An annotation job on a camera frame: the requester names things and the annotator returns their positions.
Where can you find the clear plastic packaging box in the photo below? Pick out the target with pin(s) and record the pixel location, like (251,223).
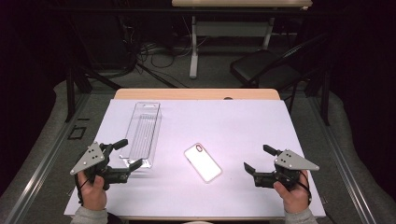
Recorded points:
(144,133)

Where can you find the black metal floor bar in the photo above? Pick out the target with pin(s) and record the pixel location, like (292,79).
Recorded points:
(155,76)

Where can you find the black folding chair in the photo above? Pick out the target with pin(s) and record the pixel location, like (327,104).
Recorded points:
(258,65)

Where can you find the person's right hand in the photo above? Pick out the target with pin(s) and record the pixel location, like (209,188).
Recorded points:
(294,199)

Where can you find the person's left hand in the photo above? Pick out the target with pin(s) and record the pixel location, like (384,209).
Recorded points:
(93,196)

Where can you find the white-rimmed phone case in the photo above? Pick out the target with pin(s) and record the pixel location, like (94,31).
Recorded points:
(203,162)

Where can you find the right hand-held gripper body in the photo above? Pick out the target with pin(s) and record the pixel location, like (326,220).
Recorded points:
(292,160)

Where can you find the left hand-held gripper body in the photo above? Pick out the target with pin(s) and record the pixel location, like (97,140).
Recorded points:
(90,157)

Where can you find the white-legged desk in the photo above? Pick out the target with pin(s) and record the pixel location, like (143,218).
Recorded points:
(193,62)

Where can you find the black metal stand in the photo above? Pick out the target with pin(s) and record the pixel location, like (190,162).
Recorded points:
(70,99)

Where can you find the white table sheet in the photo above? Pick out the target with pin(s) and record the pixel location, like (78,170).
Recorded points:
(236,130)

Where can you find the aluminium floor rail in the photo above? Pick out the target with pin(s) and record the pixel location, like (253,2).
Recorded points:
(342,161)
(49,157)

